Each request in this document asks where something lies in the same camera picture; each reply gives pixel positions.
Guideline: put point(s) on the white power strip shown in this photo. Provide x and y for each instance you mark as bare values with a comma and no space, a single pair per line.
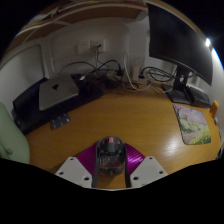
135,75

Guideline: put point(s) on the black laptop stand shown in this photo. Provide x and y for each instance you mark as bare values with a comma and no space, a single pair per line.
30,115

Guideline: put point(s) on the black computer monitor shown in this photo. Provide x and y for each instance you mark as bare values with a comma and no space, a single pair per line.
176,40

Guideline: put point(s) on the transparent computer mouse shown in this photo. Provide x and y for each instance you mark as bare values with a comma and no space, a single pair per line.
110,156

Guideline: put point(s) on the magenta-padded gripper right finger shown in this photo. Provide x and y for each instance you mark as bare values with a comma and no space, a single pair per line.
148,170

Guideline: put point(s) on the wooden wall shelf unit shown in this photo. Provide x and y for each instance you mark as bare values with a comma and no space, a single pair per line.
100,11

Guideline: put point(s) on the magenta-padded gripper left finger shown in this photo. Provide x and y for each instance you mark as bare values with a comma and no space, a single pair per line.
71,170

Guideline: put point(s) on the small dark flat plate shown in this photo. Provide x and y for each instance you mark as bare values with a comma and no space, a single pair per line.
60,121

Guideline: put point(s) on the orange bottle with yellow cap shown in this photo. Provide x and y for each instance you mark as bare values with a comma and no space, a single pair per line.
213,108

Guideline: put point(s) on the silver laptop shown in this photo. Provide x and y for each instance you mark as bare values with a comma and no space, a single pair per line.
58,91

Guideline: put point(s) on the floral landscape print mouse pad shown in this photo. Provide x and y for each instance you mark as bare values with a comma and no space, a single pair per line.
193,125

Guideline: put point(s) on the black keyboard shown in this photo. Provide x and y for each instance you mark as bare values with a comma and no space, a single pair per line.
201,96

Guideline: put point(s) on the sage green plastic chair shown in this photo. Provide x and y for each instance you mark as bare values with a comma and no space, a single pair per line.
13,140

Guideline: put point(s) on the white wall socket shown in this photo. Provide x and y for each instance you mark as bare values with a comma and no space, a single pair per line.
83,47
97,45

